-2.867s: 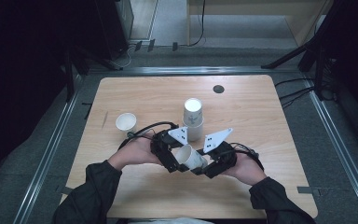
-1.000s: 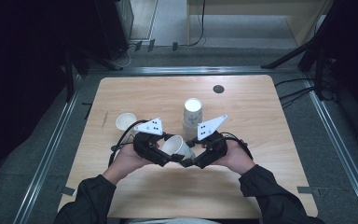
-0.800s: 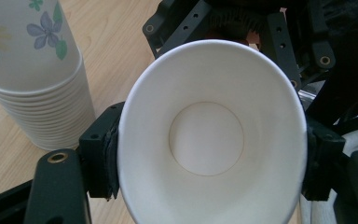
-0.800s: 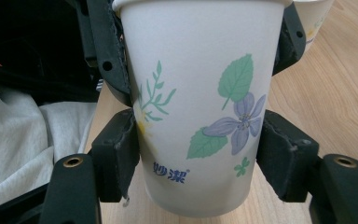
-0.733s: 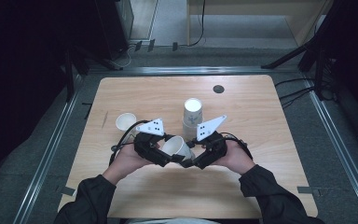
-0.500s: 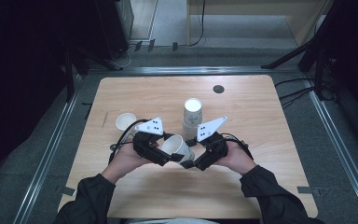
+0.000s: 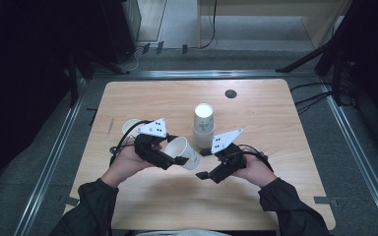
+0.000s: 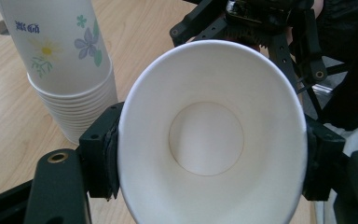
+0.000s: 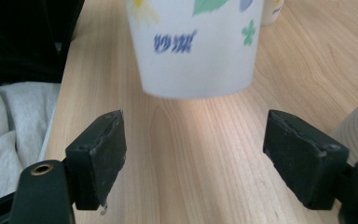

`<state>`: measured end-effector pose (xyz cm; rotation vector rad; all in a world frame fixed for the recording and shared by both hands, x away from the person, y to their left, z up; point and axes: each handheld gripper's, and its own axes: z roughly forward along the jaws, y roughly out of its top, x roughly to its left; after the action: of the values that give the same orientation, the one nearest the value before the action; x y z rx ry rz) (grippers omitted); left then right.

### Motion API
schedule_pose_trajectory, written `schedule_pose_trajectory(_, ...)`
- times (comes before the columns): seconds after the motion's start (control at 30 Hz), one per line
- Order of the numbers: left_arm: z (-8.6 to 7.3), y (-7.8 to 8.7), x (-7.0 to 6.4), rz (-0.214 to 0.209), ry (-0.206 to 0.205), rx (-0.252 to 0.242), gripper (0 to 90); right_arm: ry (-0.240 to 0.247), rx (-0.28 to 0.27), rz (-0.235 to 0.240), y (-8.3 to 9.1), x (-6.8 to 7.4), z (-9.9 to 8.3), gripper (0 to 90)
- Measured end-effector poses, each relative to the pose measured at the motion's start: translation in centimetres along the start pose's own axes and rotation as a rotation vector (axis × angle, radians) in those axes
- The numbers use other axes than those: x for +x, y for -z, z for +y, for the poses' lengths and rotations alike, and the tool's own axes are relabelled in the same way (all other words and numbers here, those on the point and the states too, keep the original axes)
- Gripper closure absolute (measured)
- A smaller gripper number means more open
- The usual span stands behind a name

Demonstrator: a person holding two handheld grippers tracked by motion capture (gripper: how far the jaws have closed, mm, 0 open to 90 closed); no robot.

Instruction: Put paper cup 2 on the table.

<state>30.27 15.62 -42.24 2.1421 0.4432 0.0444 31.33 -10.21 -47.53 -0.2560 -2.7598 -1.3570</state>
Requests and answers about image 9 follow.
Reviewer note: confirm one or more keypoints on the floral white paper cup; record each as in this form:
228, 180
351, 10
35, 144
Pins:
199, 68
272, 14

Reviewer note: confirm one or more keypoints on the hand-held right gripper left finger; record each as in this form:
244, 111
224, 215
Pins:
101, 165

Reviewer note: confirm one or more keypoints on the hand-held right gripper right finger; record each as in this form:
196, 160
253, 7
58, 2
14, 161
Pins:
304, 161

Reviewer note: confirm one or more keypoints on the dark cloth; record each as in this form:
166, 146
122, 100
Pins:
21, 37

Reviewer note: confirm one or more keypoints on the light grey cloth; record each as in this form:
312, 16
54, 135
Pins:
9, 130

